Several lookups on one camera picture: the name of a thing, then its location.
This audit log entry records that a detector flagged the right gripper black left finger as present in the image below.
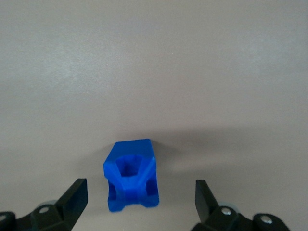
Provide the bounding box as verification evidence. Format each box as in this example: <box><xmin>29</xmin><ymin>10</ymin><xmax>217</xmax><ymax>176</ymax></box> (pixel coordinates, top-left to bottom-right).
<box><xmin>0</xmin><ymin>178</ymin><xmax>88</xmax><ymax>231</ymax></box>

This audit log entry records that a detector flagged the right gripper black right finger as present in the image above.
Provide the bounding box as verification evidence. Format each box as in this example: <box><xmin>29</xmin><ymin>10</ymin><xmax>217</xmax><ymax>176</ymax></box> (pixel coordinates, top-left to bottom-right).
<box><xmin>192</xmin><ymin>180</ymin><xmax>289</xmax><ymax>231</ymax></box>

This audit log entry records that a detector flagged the blue plastic insert part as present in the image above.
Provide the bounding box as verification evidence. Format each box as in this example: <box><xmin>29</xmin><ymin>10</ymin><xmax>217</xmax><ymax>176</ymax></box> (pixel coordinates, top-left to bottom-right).
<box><xmin>103</xmin><ymin>138</ymin><xmax>160</xmax><ymax>213</ymax></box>

